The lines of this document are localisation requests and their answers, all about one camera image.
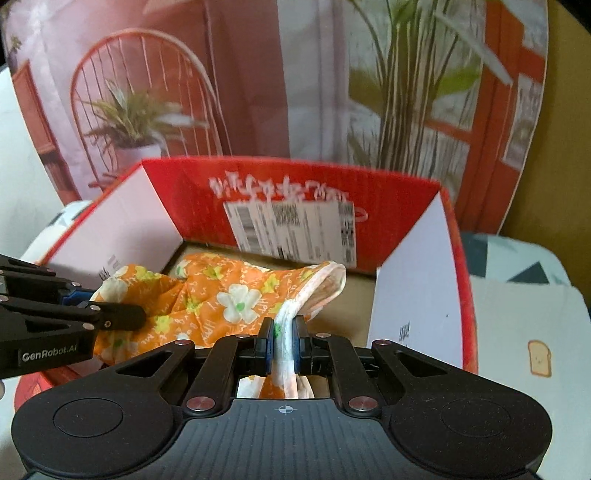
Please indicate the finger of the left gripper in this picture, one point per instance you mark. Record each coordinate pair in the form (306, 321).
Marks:
(117, 317)
(41, 272)

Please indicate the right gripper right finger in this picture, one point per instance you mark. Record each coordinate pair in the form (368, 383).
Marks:
(335, 358)

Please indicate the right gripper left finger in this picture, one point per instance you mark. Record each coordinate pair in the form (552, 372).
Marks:
(220, 368)

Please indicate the orange floral oven mitt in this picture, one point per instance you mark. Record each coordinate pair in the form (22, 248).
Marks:
(209, 296)

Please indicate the living room printed backdrop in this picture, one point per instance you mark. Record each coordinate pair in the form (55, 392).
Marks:
(445, 90)

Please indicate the white board panel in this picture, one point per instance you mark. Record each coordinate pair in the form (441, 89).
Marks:
(28, 199)

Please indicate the red strawberry cardboard box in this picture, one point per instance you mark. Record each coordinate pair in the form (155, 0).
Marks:
(184, 185)

